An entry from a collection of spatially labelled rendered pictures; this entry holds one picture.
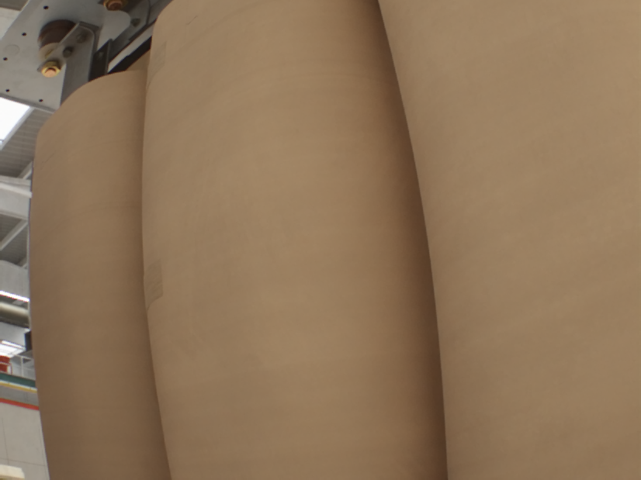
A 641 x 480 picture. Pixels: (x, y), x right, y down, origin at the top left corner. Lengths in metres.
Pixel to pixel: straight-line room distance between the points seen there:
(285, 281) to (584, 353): 0.37
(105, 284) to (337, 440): 0.52
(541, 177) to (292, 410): 0.34
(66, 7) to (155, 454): 0.96
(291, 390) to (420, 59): 0.34
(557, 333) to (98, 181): 0.83
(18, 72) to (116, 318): 0.86
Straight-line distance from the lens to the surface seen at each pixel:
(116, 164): 1.26
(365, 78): 0.95
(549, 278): 0.63
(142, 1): 1.46
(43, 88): 1.91
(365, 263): 0.84
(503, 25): 0.73
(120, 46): 1.49
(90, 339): 1.18
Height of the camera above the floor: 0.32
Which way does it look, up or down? 22 degrees up
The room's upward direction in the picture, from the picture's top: 6 degrees counter-clockwise
